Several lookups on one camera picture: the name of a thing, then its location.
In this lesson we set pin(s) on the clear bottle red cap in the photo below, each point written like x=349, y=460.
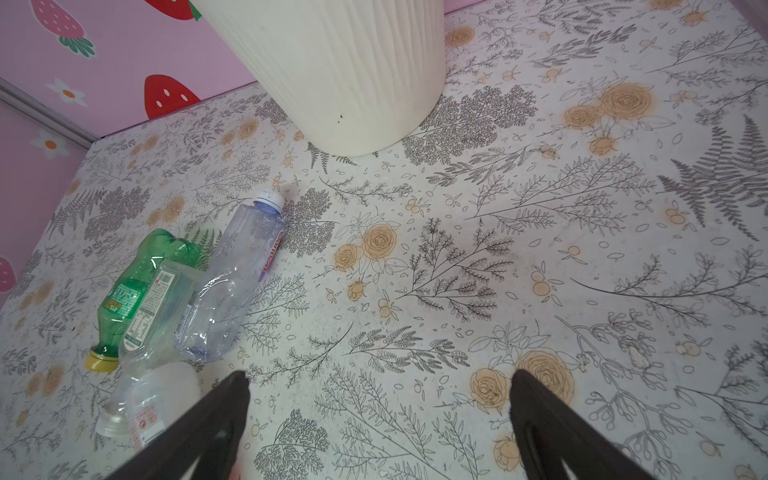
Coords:
x=158, y=399

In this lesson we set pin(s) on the clear bluish bottle upright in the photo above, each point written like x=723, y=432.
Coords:
x=240, y=261

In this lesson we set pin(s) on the white bin with yellow liner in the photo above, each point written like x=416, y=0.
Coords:
x=354, y=76

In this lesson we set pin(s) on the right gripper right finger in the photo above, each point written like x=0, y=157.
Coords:
x=556, y=443

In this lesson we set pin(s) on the green bottle yellow cap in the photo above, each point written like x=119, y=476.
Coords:
x=121, y=304

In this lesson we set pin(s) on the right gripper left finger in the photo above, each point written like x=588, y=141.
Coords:
x=202, y=444

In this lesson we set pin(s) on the clear bottle white label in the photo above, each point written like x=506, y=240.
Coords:
x=148, y=342

